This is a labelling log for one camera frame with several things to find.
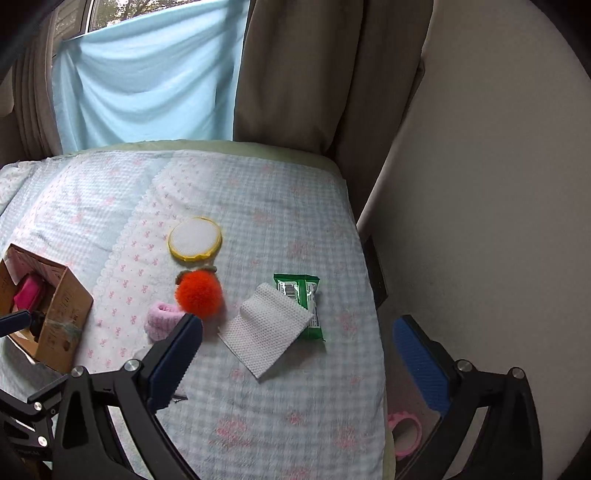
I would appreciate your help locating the brown cardboard box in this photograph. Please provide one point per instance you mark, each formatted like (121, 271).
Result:
(64, 314)

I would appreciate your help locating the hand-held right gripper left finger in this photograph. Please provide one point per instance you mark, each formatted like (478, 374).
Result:
(173, 357)

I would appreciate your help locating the beige curtain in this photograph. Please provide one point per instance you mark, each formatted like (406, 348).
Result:
(300, 69)

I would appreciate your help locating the yellow rimmed round puff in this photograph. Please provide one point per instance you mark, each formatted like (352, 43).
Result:
(194, 237)

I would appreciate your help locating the orange fluffy pompom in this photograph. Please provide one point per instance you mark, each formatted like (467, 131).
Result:
(199, 293)

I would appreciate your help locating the magenta pink soft item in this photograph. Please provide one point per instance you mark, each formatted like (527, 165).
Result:
(28, 291)

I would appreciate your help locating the pale green bed sheet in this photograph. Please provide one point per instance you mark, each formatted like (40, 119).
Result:
(258, 148)

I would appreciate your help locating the white waffle cloth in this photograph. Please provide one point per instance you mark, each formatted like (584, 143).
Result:
(263, 332)

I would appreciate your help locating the light blue hanging cloth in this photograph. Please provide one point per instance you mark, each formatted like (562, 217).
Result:
(147, 83)

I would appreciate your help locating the pale ribbed curtain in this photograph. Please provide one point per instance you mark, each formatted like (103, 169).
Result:
(34, 101)

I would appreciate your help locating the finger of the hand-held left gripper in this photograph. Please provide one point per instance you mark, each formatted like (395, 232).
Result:
(34, 408)
(14, 321)

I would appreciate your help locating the pink fuzzy sock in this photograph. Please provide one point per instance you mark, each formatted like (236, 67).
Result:
(161, 318)

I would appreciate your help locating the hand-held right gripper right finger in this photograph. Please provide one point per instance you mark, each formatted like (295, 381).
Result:
(420, 364)

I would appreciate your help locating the green snack packet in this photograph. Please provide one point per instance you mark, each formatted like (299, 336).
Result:
(304, 290)

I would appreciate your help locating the window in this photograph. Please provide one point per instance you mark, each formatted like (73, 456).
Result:
(138, 9)

